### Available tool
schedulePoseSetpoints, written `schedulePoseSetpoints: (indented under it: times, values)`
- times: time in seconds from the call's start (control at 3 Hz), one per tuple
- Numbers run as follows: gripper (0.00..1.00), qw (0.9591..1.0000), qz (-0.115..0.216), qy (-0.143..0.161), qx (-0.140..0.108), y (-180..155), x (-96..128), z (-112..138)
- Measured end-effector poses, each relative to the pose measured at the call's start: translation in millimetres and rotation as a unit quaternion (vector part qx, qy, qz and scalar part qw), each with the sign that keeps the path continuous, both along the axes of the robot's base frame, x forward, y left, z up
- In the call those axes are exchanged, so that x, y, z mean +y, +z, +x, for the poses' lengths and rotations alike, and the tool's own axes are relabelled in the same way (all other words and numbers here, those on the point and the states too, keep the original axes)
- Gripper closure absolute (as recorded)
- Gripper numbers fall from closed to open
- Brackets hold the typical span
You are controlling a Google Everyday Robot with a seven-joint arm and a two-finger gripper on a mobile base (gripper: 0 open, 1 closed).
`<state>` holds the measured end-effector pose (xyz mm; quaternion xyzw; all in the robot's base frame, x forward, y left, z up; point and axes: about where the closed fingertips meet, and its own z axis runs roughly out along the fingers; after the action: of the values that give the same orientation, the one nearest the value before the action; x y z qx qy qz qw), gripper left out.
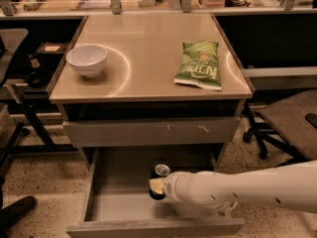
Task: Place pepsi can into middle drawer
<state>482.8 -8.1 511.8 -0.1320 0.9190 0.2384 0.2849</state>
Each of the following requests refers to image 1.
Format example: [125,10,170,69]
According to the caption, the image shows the grey drawer cabinet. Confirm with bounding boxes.
[50,13,253,165]

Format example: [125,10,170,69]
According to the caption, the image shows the white bowl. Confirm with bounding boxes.
[66,45,108,77]

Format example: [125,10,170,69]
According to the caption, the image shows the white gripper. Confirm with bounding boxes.
[150,172,191,202]

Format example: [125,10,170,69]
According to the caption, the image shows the black office chair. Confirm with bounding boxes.
[243,89,317,165]
[0,28,29,176]

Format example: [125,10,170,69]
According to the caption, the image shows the blue pepsi can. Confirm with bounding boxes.
[149,164,170,200]

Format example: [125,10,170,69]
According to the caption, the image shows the black office chair right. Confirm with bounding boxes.
[243,89,317,165]

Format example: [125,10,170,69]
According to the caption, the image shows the black shoe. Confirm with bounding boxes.
[0,195,37,231]

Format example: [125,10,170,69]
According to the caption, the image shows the open grey middle drawer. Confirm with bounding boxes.
[66,145,245,238]

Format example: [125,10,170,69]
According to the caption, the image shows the black office chair left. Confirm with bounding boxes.
[0,28,29,176]

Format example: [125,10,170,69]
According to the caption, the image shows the green chip bag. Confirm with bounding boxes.
[173,41,222,91]

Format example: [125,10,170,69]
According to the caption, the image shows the closed grey top drawer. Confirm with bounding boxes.
[63,117,241,148]

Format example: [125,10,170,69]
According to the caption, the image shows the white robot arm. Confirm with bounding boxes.
[150,161,317,213]

